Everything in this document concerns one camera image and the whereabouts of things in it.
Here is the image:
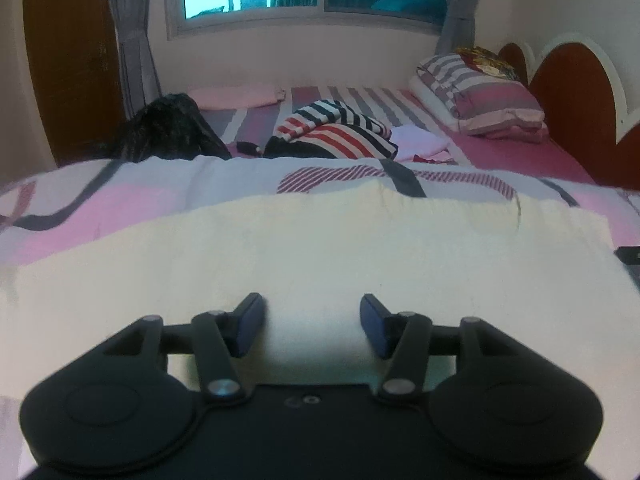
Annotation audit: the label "grey curtain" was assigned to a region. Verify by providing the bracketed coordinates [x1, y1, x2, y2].
[435, 0, 491, 53]
[102, 0, 163, 106]

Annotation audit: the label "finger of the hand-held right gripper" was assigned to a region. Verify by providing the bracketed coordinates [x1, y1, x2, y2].
[614, 245, 640, 282]

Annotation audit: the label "striped pink grey pillow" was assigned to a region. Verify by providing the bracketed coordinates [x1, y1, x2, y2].
[409, 52, 548, 143]

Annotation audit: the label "brown white headboard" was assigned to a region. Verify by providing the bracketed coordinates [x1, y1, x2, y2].
[497, 32, 640, 191]

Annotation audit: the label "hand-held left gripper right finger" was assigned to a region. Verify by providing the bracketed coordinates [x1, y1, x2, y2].
[360, 294, 532, 407]

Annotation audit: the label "flat pink pillow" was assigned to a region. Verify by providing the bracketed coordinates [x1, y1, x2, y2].
[189, 85, 286, 110]

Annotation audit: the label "patterned gold red cushion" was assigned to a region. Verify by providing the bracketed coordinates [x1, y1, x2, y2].
[455, 46, 518, 81]

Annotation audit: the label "brown wooden door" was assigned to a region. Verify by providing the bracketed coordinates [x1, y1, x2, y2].
[22, 0, 126, 168]

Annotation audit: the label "light pink folded cloth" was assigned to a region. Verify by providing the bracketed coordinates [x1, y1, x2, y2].
[390, 127, 448, 158]

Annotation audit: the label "red black striped clothes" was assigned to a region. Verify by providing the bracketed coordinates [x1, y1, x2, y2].
[264, 100, 399, 160]

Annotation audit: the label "cream cloth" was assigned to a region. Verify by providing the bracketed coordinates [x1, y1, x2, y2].
[0, 182, 640, 401]

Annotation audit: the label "striped pink bed sheet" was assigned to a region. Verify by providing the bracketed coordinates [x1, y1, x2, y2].
[200, 85, 596, 186]

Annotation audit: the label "pink grey patterned blanket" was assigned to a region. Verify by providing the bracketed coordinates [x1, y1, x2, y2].
[0, 156, 640, 476]

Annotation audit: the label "black bag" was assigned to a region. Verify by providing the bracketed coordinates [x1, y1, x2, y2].
[111, 92, 233, 163]

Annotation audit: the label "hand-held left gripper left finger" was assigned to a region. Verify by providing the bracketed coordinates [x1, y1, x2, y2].
[99, 292, 267, 407]

